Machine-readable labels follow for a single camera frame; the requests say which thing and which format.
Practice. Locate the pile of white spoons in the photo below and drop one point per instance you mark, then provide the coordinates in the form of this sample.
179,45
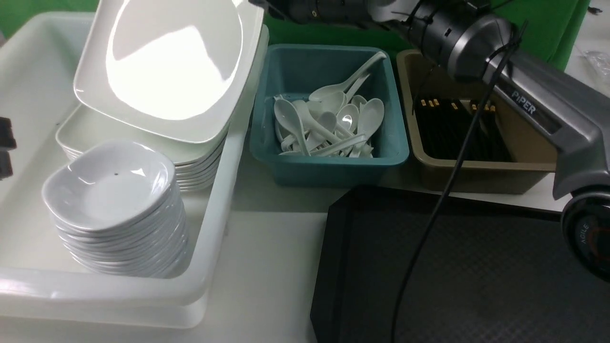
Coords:
333,121

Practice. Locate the white square rice plate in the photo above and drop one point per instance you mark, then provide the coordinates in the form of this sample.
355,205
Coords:
174,68

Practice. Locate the stack of white square plates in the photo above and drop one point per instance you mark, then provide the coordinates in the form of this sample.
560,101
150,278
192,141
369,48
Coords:
195,163

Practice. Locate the large white plastic tub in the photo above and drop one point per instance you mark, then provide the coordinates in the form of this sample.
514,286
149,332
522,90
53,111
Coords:
39,279

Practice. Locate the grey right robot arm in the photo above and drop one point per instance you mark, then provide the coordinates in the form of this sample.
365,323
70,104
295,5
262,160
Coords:
471,43

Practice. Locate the bundle of black chopsticks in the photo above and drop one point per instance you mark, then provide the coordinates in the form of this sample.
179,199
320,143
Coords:
443,125

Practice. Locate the stack of white bowls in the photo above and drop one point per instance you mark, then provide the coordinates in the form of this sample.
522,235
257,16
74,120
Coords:
118,210

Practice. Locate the teal plastic bin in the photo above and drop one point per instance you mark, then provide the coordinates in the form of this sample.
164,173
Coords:
295,71

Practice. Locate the black serving tray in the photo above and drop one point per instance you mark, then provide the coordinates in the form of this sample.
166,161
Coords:
489,273

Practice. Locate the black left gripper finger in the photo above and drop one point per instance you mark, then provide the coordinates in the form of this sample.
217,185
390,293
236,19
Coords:
7,143

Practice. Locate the clear plastic wrap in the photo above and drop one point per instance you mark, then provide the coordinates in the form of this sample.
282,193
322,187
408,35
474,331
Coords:
597,65

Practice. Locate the brown plastic bin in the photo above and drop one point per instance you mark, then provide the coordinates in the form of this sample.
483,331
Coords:
533,157

